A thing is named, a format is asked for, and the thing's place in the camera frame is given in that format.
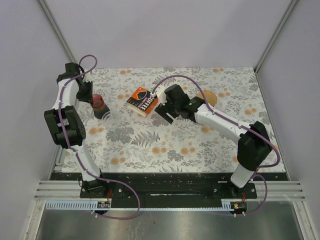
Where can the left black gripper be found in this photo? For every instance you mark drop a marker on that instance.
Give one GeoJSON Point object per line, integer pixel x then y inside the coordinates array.
{"type": "Point", "coordinates": [87, 97]}

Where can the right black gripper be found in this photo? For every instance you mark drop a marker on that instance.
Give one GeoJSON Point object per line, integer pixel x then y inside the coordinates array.
{"type": "Point", "coordinates": [163, 110]}

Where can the brown paper coffee filter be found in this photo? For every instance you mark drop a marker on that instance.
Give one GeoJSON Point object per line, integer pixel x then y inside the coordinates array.
{"type": "Point", "coordinates": [210, 97]}

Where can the coffee filter paper box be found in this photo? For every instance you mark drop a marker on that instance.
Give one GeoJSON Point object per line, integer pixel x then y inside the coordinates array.
{"type": "Point", "coordinates": [142, 102]}

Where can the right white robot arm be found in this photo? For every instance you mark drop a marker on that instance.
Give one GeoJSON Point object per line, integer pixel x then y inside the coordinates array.
{"type": "Point", "coordinates": [252, 148]}

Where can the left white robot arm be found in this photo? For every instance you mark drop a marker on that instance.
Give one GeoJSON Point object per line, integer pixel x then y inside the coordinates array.
{"type": "Point", "coordinates": [68, 131]}

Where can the brown bottle red cap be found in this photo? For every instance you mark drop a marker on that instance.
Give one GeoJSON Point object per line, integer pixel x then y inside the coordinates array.
{"type": "Point", "coordinates": [99, 107]}

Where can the clear plastic cup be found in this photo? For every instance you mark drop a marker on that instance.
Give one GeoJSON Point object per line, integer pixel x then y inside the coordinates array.
{"type": "Point", "coordinates": [111, 119]}

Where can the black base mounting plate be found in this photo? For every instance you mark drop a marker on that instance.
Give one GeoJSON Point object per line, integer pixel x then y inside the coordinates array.
{"type": "Point", "coordinates": [167, 190]}

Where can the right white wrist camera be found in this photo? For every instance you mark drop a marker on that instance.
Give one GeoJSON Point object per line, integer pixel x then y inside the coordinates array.
{"type": "Point", "coordinates": [159, 93]}

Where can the left aluminium frame post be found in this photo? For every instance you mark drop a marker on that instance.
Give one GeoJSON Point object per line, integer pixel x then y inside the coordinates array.
{"type": "Point", "coordinates": [56, 30]}

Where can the aluminium frame post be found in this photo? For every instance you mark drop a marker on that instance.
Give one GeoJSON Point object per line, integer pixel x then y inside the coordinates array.
{"type": "Point", "coordinates": [56, 30]}
{"type": "Point", "coordinates": [276, 34]}

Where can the white slotted cable duct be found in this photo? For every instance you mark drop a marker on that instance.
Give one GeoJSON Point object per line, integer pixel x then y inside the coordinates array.
{"type": "Point", "coordinates": [91, 205]}

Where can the right aluminium frame post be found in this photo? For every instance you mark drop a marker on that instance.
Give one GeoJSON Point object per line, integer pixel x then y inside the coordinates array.
{"type": "Point", "coordinates": [276, 34]}

